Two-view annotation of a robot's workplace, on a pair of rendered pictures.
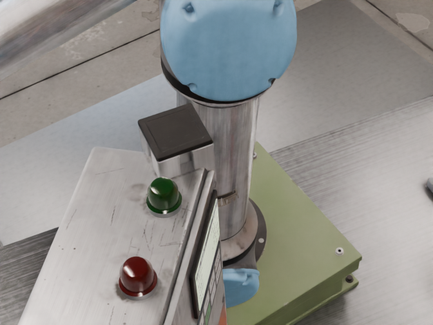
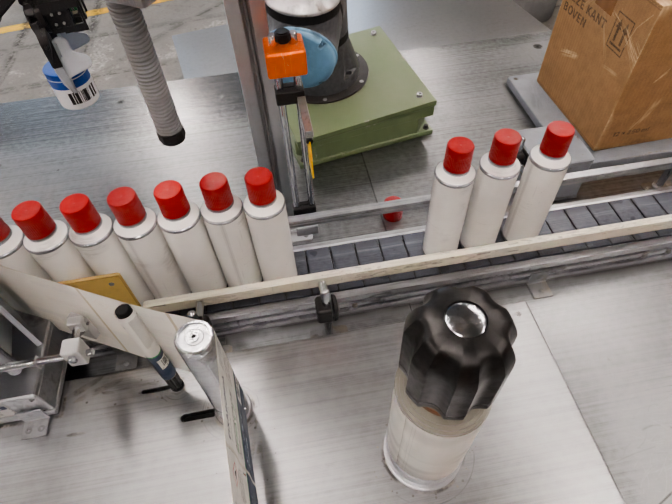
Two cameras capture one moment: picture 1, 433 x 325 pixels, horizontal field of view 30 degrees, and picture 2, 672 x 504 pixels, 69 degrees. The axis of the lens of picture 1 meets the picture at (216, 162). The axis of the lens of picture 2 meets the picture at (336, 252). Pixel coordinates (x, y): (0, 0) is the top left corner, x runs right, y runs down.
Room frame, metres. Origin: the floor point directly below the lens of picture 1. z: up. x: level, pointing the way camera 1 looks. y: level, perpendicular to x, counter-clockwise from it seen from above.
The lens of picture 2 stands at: (-0.12, -0.18, 1.47)
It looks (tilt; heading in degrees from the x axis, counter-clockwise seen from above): 52 degrees down; 13
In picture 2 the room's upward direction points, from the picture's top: 4 degrees counter-clockwise
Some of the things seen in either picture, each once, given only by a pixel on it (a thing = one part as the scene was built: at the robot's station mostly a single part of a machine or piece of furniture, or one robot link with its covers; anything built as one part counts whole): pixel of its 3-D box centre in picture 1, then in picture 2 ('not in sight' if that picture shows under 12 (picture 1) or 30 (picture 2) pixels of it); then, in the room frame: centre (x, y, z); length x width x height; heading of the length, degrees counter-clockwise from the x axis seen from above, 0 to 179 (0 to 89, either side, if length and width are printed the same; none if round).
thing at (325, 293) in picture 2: not in sight; (328, 314); (0.22, -0.09, 0.89); 0.03 x 0.03 x 0.12; 20
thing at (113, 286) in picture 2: not in sight; (93, 301); (0.17, 0.21, 0.94); 0.10 x 0.01 x 0.09; 110
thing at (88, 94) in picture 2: not in sight; (72, 82); (0.57, 0.44, 0.98); 0.07 x 0.07 x 0.07
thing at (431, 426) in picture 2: not in sight; (438, 401); (0.06, -0.23, 1.03); 0.09 x 0.09 x 0.30
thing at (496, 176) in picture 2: not in sight; (490, 195); (0.39, -0.29, 0.98); 0.05 x 0.05 x 0.20
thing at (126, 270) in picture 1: (136, 274); not in sight; (0.31, 0.06, 1.49); 0.03 x 0.03 x 0.02
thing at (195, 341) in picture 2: not in sight; (216, 377); (0.08, 0.00, 0.97); 0.05 x 0.05 x 0.19
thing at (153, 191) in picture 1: (163, 193); not in sight; (0.37, 0.04, 1.49); 0.03 x 0.03 x 0.02
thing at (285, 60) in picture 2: not in sight; (299, 165); (0.35, -0.04, 1.05); 0.10 x 0.04 x 0.33; 20
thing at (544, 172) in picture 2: not in sight; (537, 188); (0.41, -0.35, 0.98); 0.05 x 0.05 x 0.20
